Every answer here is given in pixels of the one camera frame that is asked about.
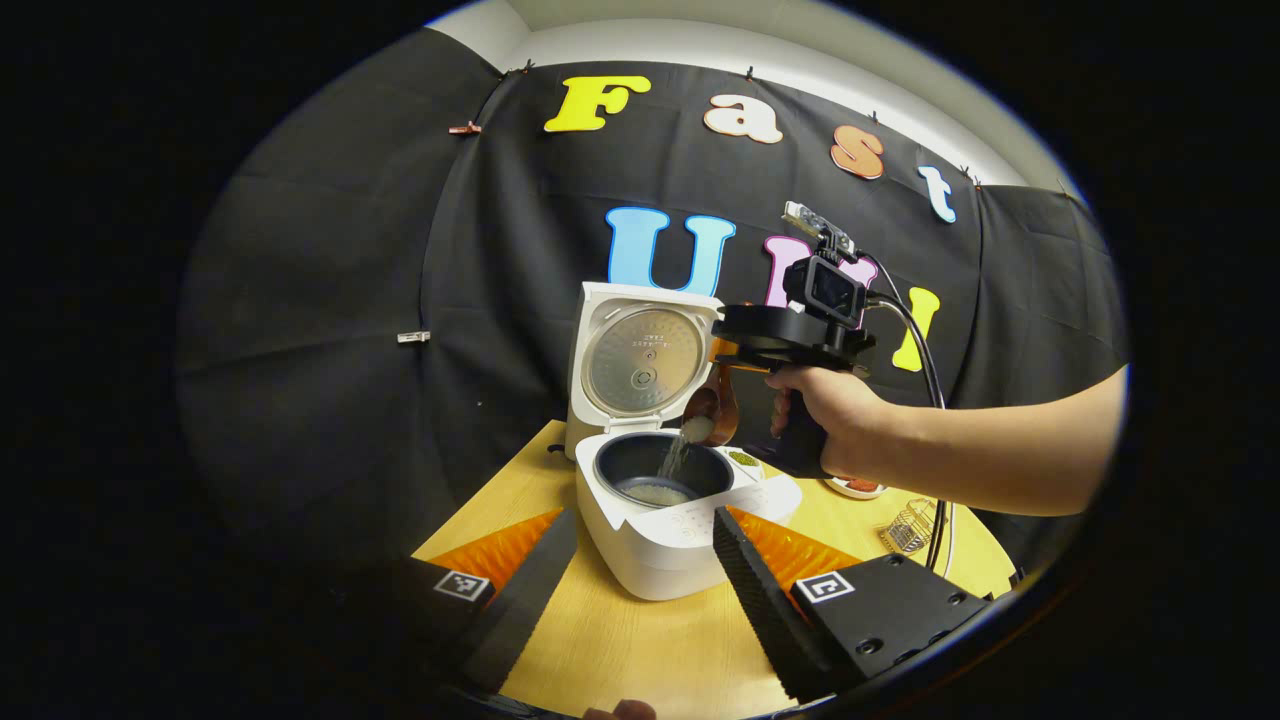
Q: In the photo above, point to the white round plate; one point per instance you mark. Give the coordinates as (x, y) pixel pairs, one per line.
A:
(860, 494)

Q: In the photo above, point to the red cloth clip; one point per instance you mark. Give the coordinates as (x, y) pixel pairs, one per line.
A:
(465, 128)

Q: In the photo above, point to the black backdrop cloth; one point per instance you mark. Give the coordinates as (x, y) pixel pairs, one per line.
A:
(330, 250)

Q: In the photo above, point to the brown wooden spoon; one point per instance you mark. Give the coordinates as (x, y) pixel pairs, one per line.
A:
(722, 405)

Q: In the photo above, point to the white rice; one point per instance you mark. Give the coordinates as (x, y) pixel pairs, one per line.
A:
(697, 429)

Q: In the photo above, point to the red meat piece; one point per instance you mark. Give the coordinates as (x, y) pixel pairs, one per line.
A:
(860, 486)

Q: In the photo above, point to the white rice cooker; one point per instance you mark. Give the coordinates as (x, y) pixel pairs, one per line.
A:
(650, 560)

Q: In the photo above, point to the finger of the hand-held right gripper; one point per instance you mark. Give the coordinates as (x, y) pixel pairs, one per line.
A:
(722, 352)

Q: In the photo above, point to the white divided grain dish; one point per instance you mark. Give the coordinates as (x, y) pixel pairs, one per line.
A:
(742, 459)

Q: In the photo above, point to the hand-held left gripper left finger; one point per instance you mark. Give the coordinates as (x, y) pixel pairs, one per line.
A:
(530, 600)

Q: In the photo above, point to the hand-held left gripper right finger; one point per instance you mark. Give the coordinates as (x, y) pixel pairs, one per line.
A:
(765, 610)

